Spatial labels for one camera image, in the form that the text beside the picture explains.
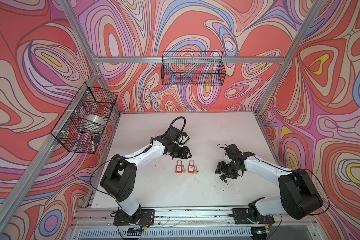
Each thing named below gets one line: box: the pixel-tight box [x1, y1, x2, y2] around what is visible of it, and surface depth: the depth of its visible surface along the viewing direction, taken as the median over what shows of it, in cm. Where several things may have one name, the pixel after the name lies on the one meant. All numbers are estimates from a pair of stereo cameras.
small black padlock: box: [219, 174, 228, 183], surface depth 88 cm
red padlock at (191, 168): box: [187, 159, 196, 174], surface depth 90 cm
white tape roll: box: [79, 114, 107, 133], surface depth 74 cm
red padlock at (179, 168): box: [175, 159, 183, 174], surface depth 90 cm
